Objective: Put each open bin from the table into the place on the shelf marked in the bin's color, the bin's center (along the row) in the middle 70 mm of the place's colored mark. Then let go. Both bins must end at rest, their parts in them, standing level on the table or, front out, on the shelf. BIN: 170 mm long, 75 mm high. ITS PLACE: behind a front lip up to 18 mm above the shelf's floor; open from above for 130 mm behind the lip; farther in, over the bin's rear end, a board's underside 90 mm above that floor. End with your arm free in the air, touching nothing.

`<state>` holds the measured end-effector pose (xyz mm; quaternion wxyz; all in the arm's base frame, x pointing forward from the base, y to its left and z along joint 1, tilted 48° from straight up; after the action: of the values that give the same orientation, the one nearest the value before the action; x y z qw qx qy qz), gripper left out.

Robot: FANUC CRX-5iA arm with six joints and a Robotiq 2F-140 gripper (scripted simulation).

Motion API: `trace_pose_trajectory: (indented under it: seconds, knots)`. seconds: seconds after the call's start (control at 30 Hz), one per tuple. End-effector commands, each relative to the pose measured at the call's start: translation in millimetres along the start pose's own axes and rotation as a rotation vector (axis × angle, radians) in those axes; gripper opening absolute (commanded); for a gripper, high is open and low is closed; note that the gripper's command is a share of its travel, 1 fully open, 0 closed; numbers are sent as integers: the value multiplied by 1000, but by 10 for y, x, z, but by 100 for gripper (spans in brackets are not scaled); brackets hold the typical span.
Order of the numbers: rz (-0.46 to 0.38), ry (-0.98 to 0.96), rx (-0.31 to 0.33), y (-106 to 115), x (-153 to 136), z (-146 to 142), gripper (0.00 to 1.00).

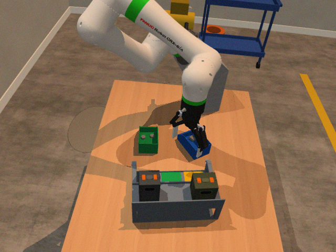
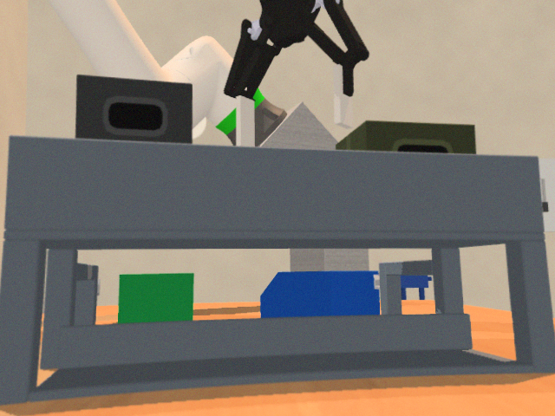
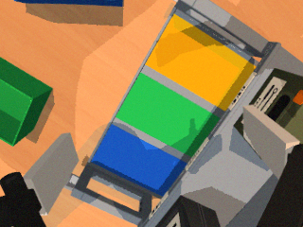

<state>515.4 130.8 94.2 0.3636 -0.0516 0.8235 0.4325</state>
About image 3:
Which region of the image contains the grey shelf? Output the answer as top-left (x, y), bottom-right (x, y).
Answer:
top-left (64, 0), bottom-right (303, 227)

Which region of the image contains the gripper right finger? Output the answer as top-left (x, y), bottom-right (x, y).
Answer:
top-left (242, 105), bottom-right (303, 227)

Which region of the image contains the blue bin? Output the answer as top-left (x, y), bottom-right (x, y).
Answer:
top-left (14, 0), bottom-right (123, 7)

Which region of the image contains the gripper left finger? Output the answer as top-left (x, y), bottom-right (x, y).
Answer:
top-left (0, 132), bottom-right (79, 227)

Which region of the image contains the black rectangular case with oval handle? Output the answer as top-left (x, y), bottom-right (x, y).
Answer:
top-left (155, 195), bottom-right (221, 227)

